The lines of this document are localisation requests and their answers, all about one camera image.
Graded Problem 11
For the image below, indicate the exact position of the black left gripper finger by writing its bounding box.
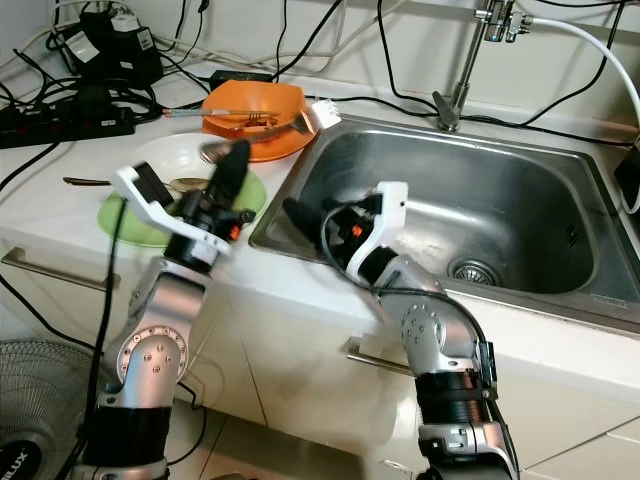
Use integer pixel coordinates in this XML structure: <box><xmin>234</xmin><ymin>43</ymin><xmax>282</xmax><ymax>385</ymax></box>
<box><xmin>208</xmin><ymin>138</ymin><xmax>251</xmax><ymax>201</ymax></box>

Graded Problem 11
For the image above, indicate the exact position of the white ceramic bowl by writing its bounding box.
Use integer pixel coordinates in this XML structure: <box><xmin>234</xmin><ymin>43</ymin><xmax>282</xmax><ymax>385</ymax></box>
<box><xmin>130</xmin><ymin>132</ymin><xmax>226</xmax><ymax>191</ymax></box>

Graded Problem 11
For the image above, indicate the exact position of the grey metal spoon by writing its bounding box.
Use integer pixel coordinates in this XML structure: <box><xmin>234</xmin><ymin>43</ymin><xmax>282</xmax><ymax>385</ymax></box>
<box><xmin>198</xmin><ymin>118</ymin><xmax>316</xmax><ymax>166</ymax></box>

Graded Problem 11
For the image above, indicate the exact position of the light wooden chopstick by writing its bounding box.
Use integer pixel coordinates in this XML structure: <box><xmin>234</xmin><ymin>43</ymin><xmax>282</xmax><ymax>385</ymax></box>
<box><xmin>165</xmin><ymin>108</ymin><xmax>276</xmax><ymax>121</ymax></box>

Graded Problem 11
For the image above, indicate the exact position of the orange plastic bowl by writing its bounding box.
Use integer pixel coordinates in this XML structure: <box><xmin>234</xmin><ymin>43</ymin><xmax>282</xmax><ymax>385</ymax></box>
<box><xmin>202</xmin><ymin>80</ymin><xmax>316</xmax><ymax>163</ymax></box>

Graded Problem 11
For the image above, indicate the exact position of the small flat black box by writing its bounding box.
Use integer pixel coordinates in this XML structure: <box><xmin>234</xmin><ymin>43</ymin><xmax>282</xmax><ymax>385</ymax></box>
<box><xmin>210</xmin><ymin>68</ymin><xmax>273</xmax><ymax>86</ymax></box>

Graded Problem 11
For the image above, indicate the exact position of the green plastic plate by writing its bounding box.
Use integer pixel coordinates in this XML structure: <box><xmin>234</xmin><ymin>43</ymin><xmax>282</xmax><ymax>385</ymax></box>
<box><xmin>98</xmin><ymin>185</ymin><xmax>266</xmax><ymax>248</ymax></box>

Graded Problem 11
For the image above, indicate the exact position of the small white plastic plug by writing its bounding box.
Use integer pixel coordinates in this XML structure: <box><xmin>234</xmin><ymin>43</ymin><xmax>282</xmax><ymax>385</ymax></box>
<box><xmin>310</xmin><ymin>98</ymin><xmax>341</xmax><ymax>129</ymax></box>

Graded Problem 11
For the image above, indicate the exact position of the metal sink drain strainer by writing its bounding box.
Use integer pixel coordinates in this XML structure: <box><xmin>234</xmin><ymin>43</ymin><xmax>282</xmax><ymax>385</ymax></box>
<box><xmin>448</xmin><ymin>258</ymin><xmax>496</xmax><ymax>286</ymax></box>

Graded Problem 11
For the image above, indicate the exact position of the black power adapter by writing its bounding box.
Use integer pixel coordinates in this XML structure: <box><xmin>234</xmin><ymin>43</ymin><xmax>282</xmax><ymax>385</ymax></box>
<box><xmin>60</xmin><ymin>10</ymin><xmax>161</xmax><ymax>89</ymax></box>

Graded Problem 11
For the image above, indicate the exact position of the stainless steel sink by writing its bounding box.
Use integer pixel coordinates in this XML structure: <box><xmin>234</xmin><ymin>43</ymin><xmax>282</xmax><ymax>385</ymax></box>
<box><xmin>248</xmin><ymin>115</ymin><xmax>640</xmax><ymax>336</ymax></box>

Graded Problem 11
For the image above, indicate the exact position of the cream cabinet door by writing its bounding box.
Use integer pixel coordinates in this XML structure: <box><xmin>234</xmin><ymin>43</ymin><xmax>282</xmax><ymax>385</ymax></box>
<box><xmin>190</xmin><ymin>290</ymin><xmax>640</xmax><ymax>480</ymax></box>
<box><xmin>0</xmin><ymin>215</ymin><xmax>121</xmax><ymax>401</ymax></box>

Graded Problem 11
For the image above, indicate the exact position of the black power strip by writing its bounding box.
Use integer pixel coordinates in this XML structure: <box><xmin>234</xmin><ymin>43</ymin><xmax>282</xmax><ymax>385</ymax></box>
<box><xmin>0</xmin><ymin>103</ymin><xmax>136</xmax><ymax>151</ymax></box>

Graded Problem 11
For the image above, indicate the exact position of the metal faucet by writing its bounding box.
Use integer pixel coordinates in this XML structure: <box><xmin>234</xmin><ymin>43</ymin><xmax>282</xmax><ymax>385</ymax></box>
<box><xmin>432</xmin><ymin>0</ymin><xmax>531</xmax><ymax>133</ymax></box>

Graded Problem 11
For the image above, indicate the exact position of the grey floor fan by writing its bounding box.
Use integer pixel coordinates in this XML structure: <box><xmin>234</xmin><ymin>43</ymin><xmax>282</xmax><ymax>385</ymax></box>
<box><xmin>0</xmin><ymin>338</ymin><xmax>96</xmax><ymax>480</ymax></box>

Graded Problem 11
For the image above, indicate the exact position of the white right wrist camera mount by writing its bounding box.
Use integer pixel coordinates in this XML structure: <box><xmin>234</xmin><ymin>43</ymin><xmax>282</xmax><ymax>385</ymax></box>
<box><xmin>345</xmin><ymin>181</ymin><xmax>409</xmax><ymax>281</ymax></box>

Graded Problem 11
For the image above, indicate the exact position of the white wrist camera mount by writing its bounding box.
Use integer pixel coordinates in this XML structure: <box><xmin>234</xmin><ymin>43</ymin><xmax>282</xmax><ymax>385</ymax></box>
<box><xmin>345</xmin><ymin>181</ymin><xmax>409</xmax><ymax>281</ymax></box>
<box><xmin>110</xmin><ymin>163</ymin><xmax>231</xmax><ymax>266</ymax></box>

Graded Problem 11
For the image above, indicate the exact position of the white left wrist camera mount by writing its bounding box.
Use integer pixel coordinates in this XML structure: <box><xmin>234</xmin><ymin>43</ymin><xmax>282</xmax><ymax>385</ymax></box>
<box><xmin>110</xmin><ymin>163</ymin><xmax>231</xmax><ymax>266</ymax></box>

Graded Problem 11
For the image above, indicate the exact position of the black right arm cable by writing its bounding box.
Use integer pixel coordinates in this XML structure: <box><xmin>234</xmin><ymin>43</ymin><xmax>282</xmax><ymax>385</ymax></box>
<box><xmin>320</xmin><ymin>205</ymin><xmax>501</xmax><ymax>391</ymax></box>

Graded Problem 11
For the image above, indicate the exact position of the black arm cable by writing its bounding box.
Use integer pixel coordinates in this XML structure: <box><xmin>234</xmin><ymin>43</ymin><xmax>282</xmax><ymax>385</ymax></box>
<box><xmin>320</xmin><ymin>205</ymin><xmax>501</xmax><ymax>391</ymax></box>
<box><xmin>85</xmin><ymin>195</ymin><xmax>126</xmax><ymax>480</ymax></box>

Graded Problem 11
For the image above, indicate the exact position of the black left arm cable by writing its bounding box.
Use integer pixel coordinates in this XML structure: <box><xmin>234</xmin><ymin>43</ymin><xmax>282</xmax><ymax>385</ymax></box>
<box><xmin>85</xmin><ymin>195</ymin><xmax>126</xmax><ymax>480</ymax></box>

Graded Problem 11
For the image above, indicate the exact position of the white flexible hose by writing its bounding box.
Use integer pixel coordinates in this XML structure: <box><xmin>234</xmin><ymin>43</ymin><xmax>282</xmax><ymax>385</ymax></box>
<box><xmin>530</xmin><ymin>15</ymin><xmax>640</xmax><ymax>131</ymax></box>

